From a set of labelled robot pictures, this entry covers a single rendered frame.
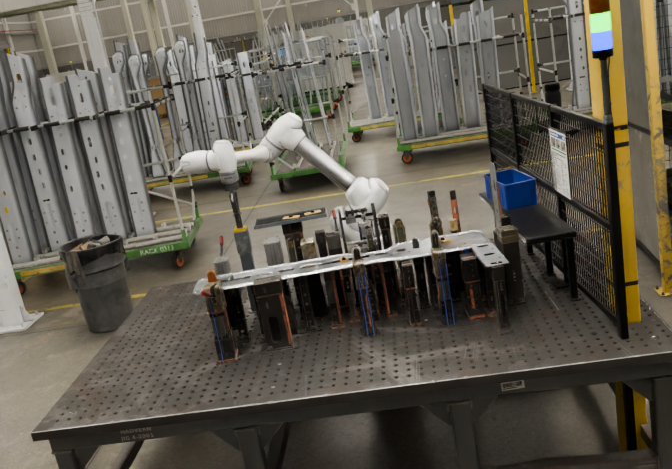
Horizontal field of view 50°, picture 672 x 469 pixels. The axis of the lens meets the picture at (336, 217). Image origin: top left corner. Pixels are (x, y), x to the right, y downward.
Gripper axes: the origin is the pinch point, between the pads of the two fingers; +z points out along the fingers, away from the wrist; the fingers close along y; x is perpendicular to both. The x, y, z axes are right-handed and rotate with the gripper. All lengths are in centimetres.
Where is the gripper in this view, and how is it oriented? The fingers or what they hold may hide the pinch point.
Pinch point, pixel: (238, 221)
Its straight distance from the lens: 367.0
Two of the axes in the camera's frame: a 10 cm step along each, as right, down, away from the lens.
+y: 0.4, 2.5, -9.7
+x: 9.8, -1.8, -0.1
